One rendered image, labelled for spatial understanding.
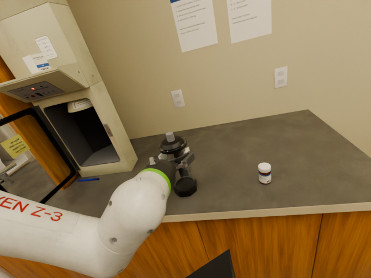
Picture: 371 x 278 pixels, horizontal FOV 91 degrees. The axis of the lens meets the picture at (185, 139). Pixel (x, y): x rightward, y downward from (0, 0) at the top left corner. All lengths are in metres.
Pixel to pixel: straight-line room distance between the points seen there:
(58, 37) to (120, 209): 0.73
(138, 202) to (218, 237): 0.59
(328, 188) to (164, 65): 1.00
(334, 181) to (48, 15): 1.17
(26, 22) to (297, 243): 1.34
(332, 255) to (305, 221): 0.25
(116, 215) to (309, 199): 0.60
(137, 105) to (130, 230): 1.06
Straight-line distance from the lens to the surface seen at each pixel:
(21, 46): 1.04
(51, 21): 0.93
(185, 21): 1.17
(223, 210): 0.70
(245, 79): 1.21
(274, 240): 0.91
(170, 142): 0.66
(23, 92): 1.01
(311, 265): 1.11
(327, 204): 0.75
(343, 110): 1.50
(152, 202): 0.35
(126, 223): 0.35
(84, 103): 1.00
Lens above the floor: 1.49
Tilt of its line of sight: 28 degrees down
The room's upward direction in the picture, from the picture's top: 16 degrees counter-clockwise
